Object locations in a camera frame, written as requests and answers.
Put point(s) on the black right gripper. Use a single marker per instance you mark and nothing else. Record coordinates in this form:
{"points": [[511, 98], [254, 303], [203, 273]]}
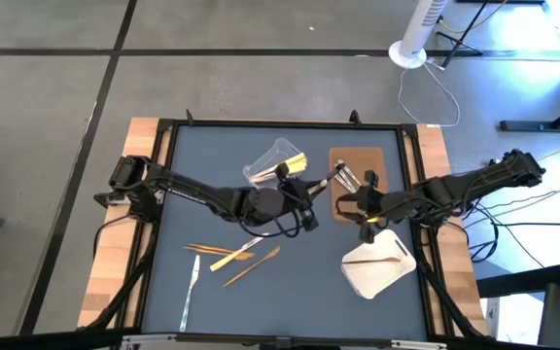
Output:
{"points": [[382, 206]]}

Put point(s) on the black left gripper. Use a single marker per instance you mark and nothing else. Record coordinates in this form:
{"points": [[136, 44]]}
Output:
{"points": [[275, 204]]}

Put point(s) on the clear plastic bin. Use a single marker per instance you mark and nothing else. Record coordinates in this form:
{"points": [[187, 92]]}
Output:
{"points": [[270, 158]]}

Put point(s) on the white plastic bin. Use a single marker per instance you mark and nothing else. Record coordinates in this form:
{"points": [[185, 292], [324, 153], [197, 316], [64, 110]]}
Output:
{"points": [[382, 282]]}

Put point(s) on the silver metal table knife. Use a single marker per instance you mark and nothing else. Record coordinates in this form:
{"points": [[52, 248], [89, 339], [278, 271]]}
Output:
{"points": [[190, 291]]}

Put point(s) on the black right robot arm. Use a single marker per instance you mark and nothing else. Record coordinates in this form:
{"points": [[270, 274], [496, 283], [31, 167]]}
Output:
{"points": [[474, 182]]}

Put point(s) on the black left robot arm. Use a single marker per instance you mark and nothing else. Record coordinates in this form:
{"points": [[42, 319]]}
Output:
{"points": [[197, 192]]}

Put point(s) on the brown wooden bin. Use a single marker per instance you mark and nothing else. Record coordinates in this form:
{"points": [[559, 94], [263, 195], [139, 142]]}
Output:
{"points": [[358, 155]]}

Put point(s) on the grey-blue table mat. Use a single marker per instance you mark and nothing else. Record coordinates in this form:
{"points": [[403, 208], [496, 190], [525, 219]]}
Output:
{"points": [[299, 311]]}

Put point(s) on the black beam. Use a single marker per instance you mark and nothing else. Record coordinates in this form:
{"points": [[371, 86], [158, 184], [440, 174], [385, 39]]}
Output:
{"points": [[523, 282]]}

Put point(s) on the white tower fan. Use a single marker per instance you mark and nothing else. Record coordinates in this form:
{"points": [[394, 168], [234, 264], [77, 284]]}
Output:
{"points": [[418, 29]]}

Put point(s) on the black desk leg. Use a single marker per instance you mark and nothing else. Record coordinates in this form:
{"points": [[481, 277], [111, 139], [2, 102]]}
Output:
{"points": [[542, 125]]}

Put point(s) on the black tripod stand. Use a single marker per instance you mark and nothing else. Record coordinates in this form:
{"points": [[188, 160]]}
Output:
{"points": [[460, 35]]}

